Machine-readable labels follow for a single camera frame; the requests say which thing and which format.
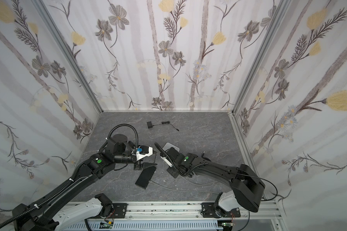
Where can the black power adapter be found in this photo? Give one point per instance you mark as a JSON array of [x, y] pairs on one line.
[[150, 125]]

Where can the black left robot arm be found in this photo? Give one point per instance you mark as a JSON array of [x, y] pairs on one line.
[[121, 147]]

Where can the black network switch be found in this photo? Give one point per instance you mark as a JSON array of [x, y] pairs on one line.
[[145, 177]]

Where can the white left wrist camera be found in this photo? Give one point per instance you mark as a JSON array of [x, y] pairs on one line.
[[143, 152]]

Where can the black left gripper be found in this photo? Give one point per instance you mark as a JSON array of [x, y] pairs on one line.
[[141, 165]]

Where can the white slotted cable duct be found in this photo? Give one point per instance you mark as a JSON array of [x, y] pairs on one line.
[[146, 225]]

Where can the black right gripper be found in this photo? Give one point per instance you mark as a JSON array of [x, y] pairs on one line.
[[171, 161]]

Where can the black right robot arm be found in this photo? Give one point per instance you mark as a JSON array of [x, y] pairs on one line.
[[246, 187]]

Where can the aluminium mounting rail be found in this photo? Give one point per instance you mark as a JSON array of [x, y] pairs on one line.
[[75, 212]]

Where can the white network switch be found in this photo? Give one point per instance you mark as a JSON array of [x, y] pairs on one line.
[[168, 146]]

